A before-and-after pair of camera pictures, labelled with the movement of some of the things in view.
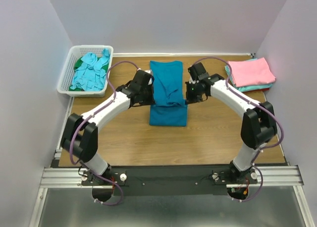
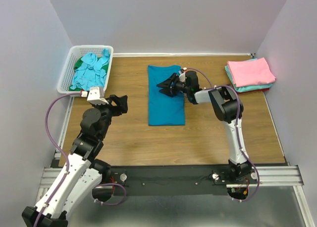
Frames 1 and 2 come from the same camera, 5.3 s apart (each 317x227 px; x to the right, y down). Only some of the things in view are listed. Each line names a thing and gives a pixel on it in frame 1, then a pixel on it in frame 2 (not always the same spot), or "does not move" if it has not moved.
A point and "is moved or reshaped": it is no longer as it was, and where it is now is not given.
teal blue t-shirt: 170,108 is moved or reshaped
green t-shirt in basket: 79,62 does not move
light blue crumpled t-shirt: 90,77 does not move
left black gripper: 151,101 -> 122,106
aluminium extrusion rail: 274,176 does not move
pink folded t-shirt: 251,72 does not move
